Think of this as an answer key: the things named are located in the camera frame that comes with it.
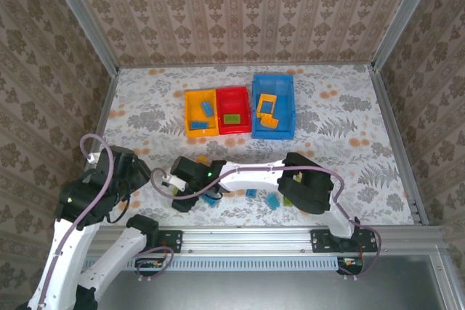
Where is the yellow plastic bin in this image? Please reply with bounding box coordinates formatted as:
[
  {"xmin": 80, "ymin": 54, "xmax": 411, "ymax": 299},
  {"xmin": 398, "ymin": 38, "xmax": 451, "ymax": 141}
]
[{"xmin": 184, "ymin": 88, "xmax": 221, "ymax": 139}]

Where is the red plastic bin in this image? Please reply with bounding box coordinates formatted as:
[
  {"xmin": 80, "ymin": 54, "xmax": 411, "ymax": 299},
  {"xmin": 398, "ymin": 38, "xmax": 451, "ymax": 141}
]
[{"xmin": 215, "ymin": 86, "xmax": 253, "ymax": 136}]

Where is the blue plastic bin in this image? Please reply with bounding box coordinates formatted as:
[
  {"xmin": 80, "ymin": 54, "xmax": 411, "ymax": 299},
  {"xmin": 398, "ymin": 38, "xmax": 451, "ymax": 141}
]
[{"xmin": 251, "ymin": 73, "xmax": 296, "ymax": 141}]

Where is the aluminium frame post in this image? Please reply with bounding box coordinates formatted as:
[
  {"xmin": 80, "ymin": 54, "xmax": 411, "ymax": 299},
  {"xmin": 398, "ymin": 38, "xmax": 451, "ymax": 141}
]
[{"xmin": 372, "ymin": 0, "xmax": 443, "ymax": 70}]

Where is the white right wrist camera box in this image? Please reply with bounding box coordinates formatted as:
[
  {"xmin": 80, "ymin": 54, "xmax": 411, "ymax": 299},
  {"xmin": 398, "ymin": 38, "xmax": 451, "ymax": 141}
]
[{"xmin": 161, "ymin": 174, "xmax": 187, "ymax": 187}]

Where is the floral tablecloth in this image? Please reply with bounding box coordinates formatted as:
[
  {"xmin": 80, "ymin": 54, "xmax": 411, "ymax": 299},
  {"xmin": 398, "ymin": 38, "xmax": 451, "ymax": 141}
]
[{"xmin": 96, "ymin": 65, "xmax": 419, "ymax": 227}]

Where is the aluminium frame rail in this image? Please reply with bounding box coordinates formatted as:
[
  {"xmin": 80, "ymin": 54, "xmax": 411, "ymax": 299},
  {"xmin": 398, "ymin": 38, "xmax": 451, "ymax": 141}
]
[
  {"xmin": 367, "ymin": 64, "xmax": 430, "ymax": 226},
  {"xmin": 84, "ymin": 68, "xmax": 120, "ymax": 180},
  {"xmin": 430, "ymin": 253, "xmax": 459, "ymax": 310}
]

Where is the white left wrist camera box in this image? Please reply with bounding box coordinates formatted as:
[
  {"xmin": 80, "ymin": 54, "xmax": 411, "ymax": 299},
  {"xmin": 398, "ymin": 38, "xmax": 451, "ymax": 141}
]
[{"xmin": 86, "ymin": 150, "xmax": 105, "ymax": 166}]

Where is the yellow lego window frame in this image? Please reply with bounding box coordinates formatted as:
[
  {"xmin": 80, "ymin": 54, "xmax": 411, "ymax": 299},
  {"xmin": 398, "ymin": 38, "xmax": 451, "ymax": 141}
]
[{"xmin": 256, "ymin": 94, "xmax": 278, "ymax": 118}]

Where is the long aluminium base rail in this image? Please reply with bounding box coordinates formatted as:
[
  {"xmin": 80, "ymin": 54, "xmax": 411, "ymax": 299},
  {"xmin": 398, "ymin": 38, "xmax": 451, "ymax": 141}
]
[{"xmin": 86, "ymin": 224, "xmax": 444, "ymax": 257}]

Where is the white slotted cable duct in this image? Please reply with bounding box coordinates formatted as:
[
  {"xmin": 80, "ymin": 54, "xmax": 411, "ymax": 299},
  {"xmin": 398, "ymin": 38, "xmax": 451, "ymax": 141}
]
[{"xmin": 82, "ymin": 256, "xmax": 342, "ymax": 272}]

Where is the grey metal panel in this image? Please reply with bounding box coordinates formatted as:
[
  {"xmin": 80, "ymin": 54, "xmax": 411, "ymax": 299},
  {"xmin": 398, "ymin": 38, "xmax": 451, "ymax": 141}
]
[{"xmin": 96, "ymin": 255, "xmax": 448, "ymax": 310}]

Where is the thin black cable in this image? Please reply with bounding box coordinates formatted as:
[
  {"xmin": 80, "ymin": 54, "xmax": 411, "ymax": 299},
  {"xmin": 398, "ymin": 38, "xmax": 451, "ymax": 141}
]
[{"xmin": 107, "ymin": 193, "xmax": 132, "ymax": 224}]

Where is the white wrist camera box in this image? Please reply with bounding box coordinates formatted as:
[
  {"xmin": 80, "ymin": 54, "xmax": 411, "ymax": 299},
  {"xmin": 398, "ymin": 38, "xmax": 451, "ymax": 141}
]
[
  {"xmin": 86, "ymin": 150, "xmax": 105, "ymax": 166},
  {"xmin": 161, "ymin": 174, "xmax": 187, "ymax": 187}
]

